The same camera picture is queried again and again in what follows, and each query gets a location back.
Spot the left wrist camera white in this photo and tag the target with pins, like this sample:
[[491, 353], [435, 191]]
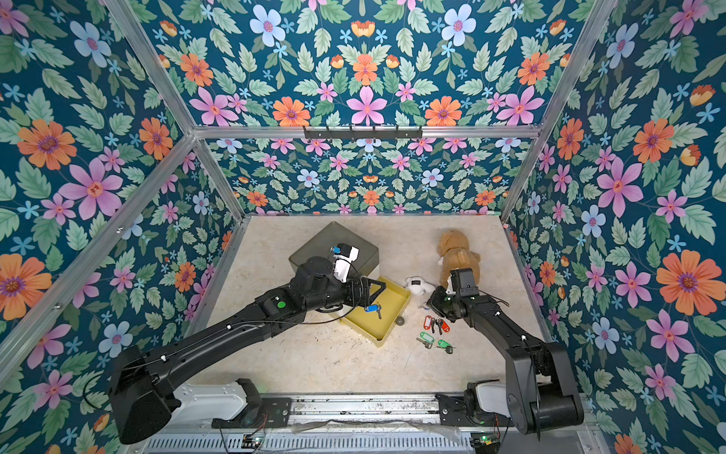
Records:
[[345, 256]]

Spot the yellow drawer cabinet base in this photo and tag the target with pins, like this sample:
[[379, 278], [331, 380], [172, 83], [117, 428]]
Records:
[[375, 324]]

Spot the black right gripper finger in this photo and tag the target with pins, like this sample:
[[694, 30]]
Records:
[[439, 294], [440, 309]]

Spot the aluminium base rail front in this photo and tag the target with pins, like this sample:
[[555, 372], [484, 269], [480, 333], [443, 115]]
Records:
[[373, 423]]

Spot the grey top drawer cabinet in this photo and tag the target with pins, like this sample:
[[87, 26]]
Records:
[[330, 236]]

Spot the aluminium frame beam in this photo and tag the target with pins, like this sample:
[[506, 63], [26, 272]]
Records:
[[17, 346], [259, 132]]

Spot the aluminium frame left rear post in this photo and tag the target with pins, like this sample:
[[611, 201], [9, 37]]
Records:
[[128, 23]]

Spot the aluminium frame rear top beam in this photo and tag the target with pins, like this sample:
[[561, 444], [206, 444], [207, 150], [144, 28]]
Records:
[[259, 132]]

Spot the blue tag key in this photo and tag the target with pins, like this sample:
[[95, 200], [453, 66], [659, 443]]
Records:
[[374, 309]]

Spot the green tag key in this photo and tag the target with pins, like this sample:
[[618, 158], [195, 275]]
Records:
[[426, 339], [446, 346]]

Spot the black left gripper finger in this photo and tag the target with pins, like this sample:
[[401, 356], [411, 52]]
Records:
[[369, 300], [373, 284]]

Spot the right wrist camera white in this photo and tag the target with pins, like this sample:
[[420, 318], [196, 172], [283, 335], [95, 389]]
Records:
[[452, 283]]

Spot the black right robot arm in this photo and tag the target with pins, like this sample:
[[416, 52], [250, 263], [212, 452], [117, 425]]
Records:
[[540, 391]]

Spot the aluminium frame right rear post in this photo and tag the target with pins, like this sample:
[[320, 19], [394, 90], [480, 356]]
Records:
[[593, 27]]

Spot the brown teddy bear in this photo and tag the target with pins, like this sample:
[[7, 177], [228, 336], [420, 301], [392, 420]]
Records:
[[455, 253]]

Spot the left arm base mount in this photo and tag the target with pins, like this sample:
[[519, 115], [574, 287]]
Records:
[[236, 405]]

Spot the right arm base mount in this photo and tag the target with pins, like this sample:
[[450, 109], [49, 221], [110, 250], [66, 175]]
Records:
[[482, 404]]

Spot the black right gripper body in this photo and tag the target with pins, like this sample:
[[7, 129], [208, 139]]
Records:
[[440, 301]]

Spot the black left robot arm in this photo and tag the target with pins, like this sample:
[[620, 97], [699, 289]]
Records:
[[143, 384]]

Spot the black wall hook rail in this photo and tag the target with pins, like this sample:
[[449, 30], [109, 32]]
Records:
[[351, 133]]

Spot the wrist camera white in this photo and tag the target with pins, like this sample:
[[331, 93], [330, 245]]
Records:
[[345, 256], [452, 283]]

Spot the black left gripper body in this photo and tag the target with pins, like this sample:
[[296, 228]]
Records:
[[353, 300]]

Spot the aluminium frame post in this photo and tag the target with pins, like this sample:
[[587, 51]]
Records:
[[128, 23], [593, 27]]

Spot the aluminium frame left top beam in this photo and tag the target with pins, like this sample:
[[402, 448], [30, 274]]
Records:
[[17, 346]]

